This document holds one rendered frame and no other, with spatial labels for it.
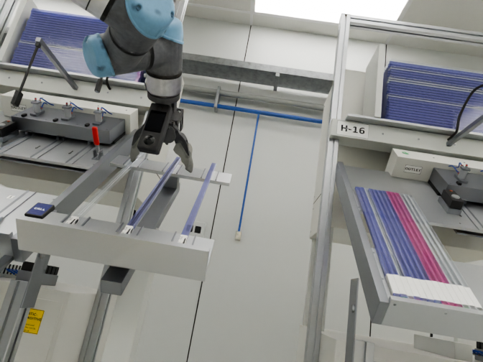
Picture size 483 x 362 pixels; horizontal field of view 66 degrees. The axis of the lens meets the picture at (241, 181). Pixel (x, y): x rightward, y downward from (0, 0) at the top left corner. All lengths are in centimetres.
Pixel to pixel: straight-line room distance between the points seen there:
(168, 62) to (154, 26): 19
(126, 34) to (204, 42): 286
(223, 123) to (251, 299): 138
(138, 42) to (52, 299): 80
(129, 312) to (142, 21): 61
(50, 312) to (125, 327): 35
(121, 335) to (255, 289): 191
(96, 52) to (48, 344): 81
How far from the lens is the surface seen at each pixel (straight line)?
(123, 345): 93
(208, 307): 276
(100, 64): 72
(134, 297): 92
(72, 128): 138
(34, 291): 93
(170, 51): 79
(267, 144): 300
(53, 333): 121
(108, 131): 132
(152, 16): 61
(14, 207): 105
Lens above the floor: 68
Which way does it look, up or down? 18 degrees up
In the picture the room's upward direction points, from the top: 10 degrees clockwise
